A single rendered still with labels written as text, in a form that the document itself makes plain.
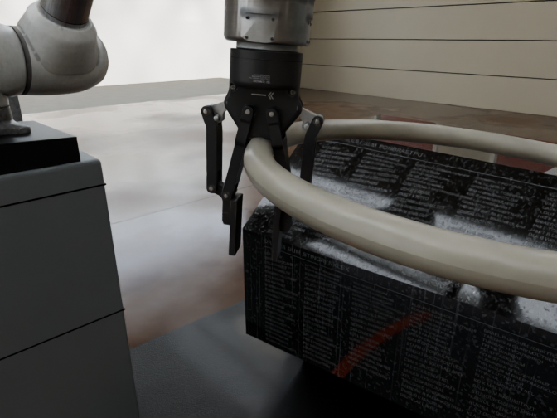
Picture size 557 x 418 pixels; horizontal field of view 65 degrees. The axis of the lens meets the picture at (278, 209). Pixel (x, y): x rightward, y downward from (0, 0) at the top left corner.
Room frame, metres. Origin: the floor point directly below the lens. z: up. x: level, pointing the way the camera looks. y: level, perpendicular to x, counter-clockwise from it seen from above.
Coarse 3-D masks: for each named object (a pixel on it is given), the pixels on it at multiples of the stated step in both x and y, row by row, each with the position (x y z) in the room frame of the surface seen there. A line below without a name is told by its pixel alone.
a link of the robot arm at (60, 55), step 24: (48, 0) 1.03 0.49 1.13; (72, 0) 1.03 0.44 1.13; (24, 24) 1.05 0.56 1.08; (48, 24) 1.04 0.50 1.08; (72, 24) 1.06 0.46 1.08; (24, 48) 1.03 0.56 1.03; (48, 48) 1.04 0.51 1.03; (72, 48) 1.06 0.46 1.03; (96, 48) 1.13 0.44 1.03; (48, 72) 1.05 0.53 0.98; (72, 72) 1.09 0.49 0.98; (96, 72) 1.14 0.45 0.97
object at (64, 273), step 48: (0, 192) 0.83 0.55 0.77; (48, 192) 0.89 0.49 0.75; (96, 192) 0.95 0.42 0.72; (0, 240) 0.81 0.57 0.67; (48, 240) 0.87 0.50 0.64; (96, 240) 0.94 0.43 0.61; (0, 288) 0.80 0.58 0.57; (48, 288) 0.86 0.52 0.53; (96, 288) 0.93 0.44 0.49; (0, 336) 0.78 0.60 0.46; (48, 336) 0.84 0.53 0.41; (96, 336) 0.91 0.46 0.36; (0, 384) 0.77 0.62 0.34; (48, 384) 0.83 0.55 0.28; (96, 384) 0.90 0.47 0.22
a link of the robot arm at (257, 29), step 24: (240, 0) 0.45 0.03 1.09; (264, 0) 0.44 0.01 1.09; (288, 0) 0.44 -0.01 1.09; (312, 0) 0.47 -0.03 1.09; (240, 24) 0.45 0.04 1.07; (264, 24) 0.44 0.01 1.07; (288, 24) 0.44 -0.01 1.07; (240, 48) 0.47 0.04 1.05; (264, 48) 0.45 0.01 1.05; (288, 48) 0.46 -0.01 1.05
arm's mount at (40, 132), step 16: (32, 128) 1.06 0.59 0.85; (48, 128) 1.06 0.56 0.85; (0, 144) 0.85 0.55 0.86; (16, 144) 0.87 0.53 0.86; (32, 144) 0.89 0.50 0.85; (48, 144) 0.91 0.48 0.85; (64, 144) 0.93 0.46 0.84; (0, 160) 0.85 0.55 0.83; (16, 160) 0.87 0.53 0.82; (32, 160) 0.89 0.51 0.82; (48, 160) 0.91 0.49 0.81; (64, 160) 0.93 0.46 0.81
